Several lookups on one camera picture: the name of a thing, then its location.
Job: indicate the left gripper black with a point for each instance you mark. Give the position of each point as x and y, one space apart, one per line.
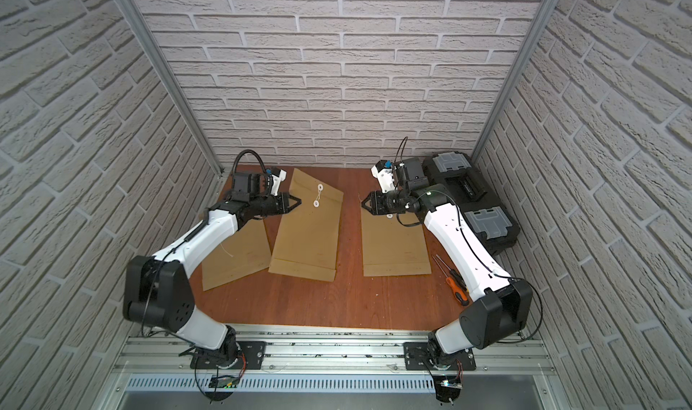
278 203

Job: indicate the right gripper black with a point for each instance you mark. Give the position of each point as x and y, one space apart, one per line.
377 197

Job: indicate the brown kraft file bag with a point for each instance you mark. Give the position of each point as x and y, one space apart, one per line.
390 249

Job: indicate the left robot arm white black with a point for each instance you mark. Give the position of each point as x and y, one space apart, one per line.
157 291

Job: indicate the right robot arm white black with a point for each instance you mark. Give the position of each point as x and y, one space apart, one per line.
453 203

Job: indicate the black plastic toolbox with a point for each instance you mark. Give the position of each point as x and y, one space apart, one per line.
482 208

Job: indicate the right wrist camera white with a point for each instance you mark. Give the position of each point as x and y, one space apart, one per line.
383 172

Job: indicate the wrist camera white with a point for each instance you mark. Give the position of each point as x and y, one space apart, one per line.
275 176
383 172

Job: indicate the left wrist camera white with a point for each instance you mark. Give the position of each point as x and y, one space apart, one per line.
275 176

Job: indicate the black yellow handled screwdriver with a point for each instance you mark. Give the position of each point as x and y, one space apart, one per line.
456 276

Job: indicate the orange handled screwdriver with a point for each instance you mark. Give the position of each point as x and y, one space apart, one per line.
459 294

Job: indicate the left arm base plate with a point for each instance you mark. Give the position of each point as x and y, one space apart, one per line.
251 353

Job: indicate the aluminium rail frame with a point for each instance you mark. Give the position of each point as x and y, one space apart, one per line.
302 359

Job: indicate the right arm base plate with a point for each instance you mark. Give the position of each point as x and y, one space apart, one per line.
426 356

